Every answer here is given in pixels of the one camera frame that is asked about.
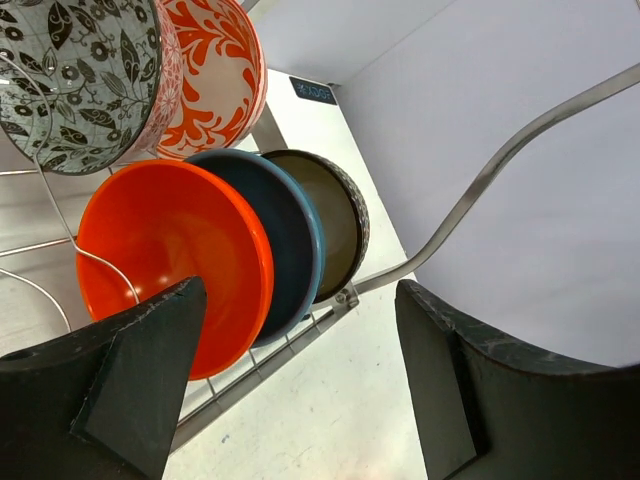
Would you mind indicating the orange plastic bowl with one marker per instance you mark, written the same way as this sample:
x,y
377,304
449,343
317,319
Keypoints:
x,y
154,223

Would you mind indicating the grey leaf patterned bowl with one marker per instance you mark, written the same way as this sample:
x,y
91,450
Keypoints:
x,y
85,84

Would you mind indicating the blue ceramic bowl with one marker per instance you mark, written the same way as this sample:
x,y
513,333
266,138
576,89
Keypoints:
x,y
293,228

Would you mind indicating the brown bowl dark patterned rim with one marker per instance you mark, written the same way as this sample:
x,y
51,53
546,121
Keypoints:
x,y
335,196

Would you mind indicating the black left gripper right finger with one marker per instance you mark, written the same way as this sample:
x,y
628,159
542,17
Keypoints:
x,y
488,405

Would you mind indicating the stainless steel dish rack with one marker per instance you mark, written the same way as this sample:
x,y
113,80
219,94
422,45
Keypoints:
x,y
347,249

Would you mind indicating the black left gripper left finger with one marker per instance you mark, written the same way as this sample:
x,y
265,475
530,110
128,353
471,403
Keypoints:
x,y
102,402

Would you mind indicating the right blue table sticker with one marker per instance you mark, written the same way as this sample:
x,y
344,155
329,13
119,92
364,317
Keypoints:
x,y
312,91

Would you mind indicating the orange floral white bowl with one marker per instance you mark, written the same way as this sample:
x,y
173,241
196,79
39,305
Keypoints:
x,y
225,77

